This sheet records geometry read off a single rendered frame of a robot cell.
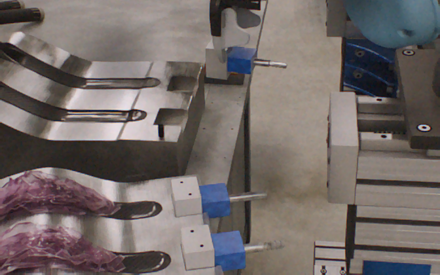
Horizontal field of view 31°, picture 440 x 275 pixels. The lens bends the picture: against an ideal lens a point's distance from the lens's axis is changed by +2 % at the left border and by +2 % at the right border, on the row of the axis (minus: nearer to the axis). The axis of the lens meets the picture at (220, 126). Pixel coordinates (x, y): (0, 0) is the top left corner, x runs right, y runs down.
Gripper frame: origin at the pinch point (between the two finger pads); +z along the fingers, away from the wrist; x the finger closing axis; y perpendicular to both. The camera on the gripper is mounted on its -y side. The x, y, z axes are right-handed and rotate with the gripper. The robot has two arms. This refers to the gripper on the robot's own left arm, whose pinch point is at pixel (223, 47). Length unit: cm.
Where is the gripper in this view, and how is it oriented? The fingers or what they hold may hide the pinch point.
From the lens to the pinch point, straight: 129.1
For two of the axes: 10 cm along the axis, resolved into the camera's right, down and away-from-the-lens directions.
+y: 9.5, 1.3, -2.7
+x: 3.0, -5.1, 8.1
